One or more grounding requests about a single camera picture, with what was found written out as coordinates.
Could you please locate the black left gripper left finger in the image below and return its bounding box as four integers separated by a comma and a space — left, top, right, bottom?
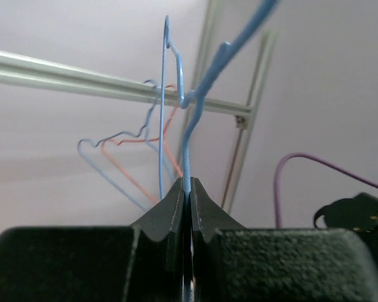
129, 178, 184, 301

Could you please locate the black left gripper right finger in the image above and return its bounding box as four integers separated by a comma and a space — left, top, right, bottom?
190, 177, 246, 301

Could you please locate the pink wire hanger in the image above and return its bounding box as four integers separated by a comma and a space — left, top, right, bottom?
101, 100, 183, 204

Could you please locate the blue hanger of white top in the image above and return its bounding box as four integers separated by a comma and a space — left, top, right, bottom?
77, 79, 176, 212

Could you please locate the blue hanger of grey top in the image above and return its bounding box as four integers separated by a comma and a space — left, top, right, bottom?
157, 0, 283, 302

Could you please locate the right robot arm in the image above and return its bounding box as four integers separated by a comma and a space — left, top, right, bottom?
313, 193, 378, 234

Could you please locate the aluminium frame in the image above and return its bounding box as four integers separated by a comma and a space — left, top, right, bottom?
0, 0, 277, 215

